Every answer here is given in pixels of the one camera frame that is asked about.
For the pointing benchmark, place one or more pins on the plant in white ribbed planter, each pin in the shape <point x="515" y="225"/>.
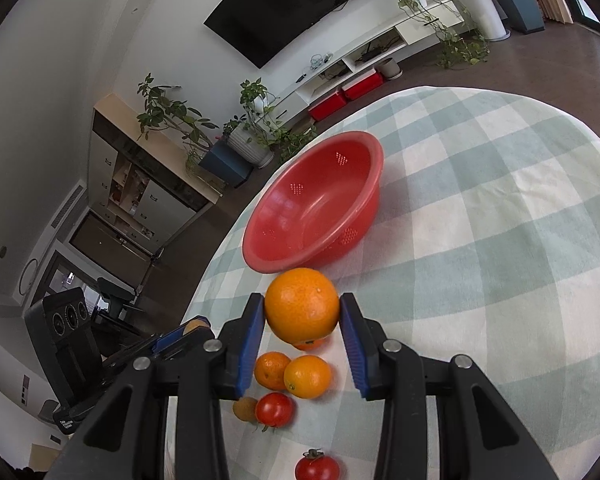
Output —
<point x="250" y="142"/>

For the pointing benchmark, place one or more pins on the red plastic colander bowl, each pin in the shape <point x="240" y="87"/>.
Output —
<point x="305" y="210"/>

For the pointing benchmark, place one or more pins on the black television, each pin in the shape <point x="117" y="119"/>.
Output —
<point x="290" y="5"/>

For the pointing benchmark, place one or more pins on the dark orange tangerine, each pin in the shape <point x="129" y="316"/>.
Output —
<point x="271" y="371"/>

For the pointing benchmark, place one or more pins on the red storage box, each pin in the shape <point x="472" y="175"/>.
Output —
<point x="362" y="85"/>
<point x="327" y="105"/>

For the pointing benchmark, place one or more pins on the plant in dark blue planter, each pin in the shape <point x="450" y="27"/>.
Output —
<point x="225" y="162"/>

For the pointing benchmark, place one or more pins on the white air vent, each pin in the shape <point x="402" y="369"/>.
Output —
<point x="66" y="205"/>

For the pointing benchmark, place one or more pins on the large orange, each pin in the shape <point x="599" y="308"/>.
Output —
<point x="302" y="305"/>

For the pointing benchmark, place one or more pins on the bushy plant in white planter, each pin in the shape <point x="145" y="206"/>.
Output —
<point x="487" y="7"/>

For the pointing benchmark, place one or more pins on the white television cabinet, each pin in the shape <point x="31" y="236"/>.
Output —
<point x="425" y="22"/>

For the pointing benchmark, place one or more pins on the small white pot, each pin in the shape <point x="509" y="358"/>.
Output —
<point x="390" y="67"/>

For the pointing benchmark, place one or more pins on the brown kiwi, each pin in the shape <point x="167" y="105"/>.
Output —
<point x="245" y="409"/>

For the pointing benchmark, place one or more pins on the wooden sideboard cabinet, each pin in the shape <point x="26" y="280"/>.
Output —
<point x="145" y="180"/>

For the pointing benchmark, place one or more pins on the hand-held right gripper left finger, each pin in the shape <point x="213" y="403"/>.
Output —
<point x="250" y="350"/>

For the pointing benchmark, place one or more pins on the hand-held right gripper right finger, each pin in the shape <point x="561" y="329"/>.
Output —
<point x="352" y="355"/>

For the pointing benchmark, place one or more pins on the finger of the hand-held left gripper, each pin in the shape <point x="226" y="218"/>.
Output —
<point x="127" y="352"/>
<point x="167" y="344"/>

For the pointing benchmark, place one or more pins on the red tomato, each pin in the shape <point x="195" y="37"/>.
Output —
<point x="317" y="467"/>
<point x="276" y="408"/>

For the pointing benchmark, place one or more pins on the small plant in white vase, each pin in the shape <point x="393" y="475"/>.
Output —
<point x="256" y="100"/>

